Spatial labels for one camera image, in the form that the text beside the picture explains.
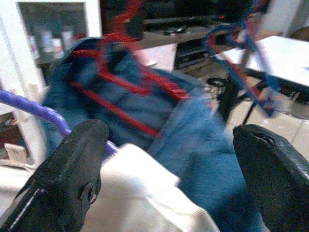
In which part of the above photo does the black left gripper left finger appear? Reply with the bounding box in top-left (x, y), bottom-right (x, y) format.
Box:
top-left (0, 119), bottom-right (110, 232)

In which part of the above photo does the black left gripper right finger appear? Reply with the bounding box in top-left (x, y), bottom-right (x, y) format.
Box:
top-left (232, 123), bottom-right (309, 232)

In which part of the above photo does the white knit garment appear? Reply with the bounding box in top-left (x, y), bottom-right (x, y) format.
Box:
top-left (79, 144), bottom-right (220, 232)

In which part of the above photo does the purple plastic hanger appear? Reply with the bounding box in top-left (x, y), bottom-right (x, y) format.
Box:
top-left (0, 89), bottom-right (119, 152)

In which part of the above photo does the white glass-door cabinet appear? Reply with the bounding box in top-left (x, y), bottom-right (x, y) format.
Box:
top-left (16, 1), bottom-right (102, 66)

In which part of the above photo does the blue denim jacket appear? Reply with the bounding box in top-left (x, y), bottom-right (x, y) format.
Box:
top-left (42, 37), bottom-right (266, 232)

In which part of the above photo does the red plastic hanger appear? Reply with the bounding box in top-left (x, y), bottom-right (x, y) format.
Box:
top-left (67, 0), bottom-right (191, 138)
top-left (206, 31), bottom-right (264, 104)

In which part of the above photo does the blue plastic hanger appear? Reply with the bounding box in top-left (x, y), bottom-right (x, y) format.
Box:
top-left (202, 0), bottom-right (282, 118)

